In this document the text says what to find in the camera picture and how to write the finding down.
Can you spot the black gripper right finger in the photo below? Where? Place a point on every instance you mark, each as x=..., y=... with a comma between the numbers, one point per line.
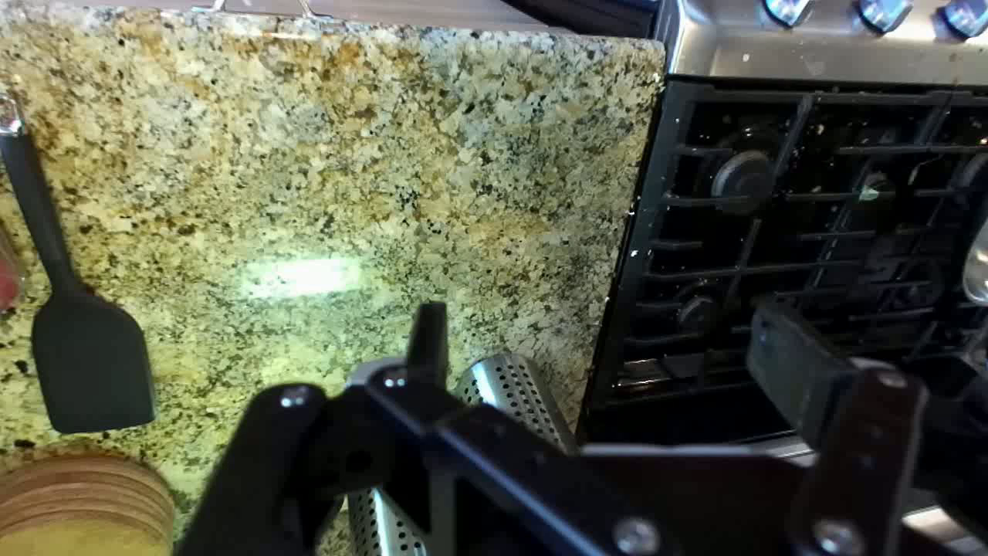
x=860, y=453

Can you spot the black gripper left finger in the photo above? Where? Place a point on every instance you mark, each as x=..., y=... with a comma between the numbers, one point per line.
x=298, y=453

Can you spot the round wooden board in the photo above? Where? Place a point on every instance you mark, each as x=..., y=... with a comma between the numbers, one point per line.
x=82, y=509

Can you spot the silver stove knob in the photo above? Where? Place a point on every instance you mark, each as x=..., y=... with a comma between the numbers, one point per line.
x=885, y=11
x=969, y=12
x=789, y=7

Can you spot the stainless black gas stove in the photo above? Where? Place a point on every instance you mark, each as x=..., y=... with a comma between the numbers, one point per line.
x=803, y=204

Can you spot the clear bag with red contents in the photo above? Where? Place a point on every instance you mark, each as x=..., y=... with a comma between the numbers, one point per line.
x=7, y=273

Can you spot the perforated steel utensil holder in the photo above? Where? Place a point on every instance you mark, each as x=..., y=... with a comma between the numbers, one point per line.
x=386, y=526
x=513, y=396

